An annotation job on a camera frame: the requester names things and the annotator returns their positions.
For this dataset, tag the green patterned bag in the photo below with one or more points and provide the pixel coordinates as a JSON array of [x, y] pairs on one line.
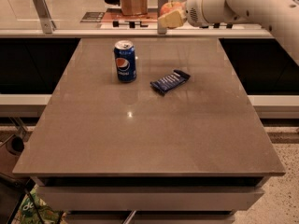
[[33, 210]]

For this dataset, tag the metal glass bracket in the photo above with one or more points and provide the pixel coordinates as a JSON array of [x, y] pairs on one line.
[[47, 24], [160, 29]]

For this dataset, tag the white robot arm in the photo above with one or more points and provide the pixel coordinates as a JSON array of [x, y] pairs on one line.
[[278, 17]]

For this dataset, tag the red orange apple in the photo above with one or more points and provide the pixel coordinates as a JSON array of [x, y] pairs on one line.
[[169, 6]]

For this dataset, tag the blue Pepsi soda can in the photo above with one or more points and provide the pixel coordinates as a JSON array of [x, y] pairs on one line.
[[124, 52]]

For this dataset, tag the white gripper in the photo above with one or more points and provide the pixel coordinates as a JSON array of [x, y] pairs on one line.
[[195, 9]]

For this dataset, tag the middle metal glass bracket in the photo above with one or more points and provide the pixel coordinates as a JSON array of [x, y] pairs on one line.
[[160, 29]]

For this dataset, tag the blue snack bar wrapper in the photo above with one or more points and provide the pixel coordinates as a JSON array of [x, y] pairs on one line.
[[170, 82]]

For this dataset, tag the left metal glass bracket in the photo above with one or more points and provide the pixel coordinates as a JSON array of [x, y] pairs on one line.
[[47, 24]]

